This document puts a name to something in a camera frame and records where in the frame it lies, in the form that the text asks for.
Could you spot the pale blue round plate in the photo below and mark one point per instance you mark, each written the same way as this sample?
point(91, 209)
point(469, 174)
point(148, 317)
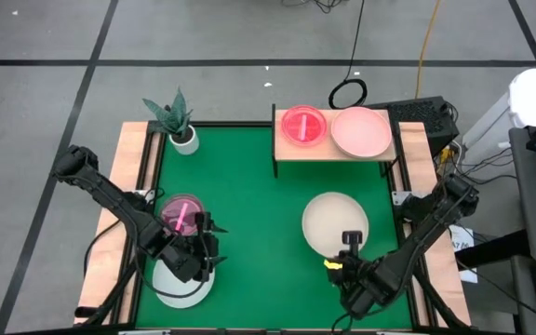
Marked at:
point(179, 295)

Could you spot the artificial plant white pot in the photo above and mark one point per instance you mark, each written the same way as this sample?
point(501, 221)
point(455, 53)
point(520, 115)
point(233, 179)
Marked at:
point(184, 142)

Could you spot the beige round plate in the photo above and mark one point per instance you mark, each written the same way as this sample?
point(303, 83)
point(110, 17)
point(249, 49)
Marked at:
point(328, 218)

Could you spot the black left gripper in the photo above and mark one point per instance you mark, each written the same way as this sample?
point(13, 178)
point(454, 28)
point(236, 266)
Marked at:
point(189, 258)

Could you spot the black desk leg bar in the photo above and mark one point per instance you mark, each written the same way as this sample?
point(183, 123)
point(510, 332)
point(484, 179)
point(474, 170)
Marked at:
point(491, 249)

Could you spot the pink transparent glass plate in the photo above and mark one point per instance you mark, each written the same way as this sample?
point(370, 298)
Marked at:
point(296, 125)
point(172, 211)

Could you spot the wooden shelf black legs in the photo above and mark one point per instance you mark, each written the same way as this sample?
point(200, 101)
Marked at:
point(291, 151)

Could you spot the black computer box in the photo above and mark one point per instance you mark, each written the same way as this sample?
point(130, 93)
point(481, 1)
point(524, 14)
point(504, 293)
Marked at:
point(421, 121)

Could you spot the green table mat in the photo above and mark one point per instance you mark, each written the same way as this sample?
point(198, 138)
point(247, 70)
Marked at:
point(258, 232)

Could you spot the salmon pink round plate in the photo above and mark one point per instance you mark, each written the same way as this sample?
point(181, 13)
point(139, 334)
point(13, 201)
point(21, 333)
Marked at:
point(361, 132)

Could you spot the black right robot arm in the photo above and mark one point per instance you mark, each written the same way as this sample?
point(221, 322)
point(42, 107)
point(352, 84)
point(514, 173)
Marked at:
point(417, 242)

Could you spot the yellow tape tag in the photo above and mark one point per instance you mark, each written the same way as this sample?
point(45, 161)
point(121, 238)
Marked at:
point(330, 264)

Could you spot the white paper sheet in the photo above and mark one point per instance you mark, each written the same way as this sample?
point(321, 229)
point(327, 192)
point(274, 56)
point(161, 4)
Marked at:
point(461, 235)

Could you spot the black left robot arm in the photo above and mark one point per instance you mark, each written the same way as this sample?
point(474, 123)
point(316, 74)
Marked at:
point(110, 200)

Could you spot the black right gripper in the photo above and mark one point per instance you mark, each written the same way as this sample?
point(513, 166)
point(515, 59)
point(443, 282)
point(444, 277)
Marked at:
point(358, 286)

